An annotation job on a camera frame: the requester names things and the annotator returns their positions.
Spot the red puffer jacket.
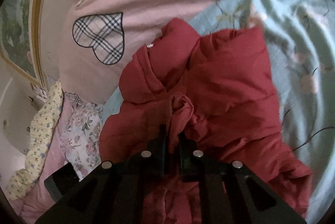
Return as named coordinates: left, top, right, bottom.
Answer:
left=99, top=19, right=312, bottom=217

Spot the white pink floral cloth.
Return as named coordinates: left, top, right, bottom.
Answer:
left=61, top=93, right=103, bottom=180

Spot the yellow floral cloth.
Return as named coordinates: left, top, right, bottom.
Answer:
left=6, top=80, right=64, bottom=201

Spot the light blue floral quilt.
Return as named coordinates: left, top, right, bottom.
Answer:
left=102, top=0, right=335, bottom=224

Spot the gold framed headboard panel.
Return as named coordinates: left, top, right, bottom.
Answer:
left=1, top=0, right=46, bottom=87

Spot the pink heart-print duvet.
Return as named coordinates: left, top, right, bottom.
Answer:
left=41, top=0, right=216, bottom=178

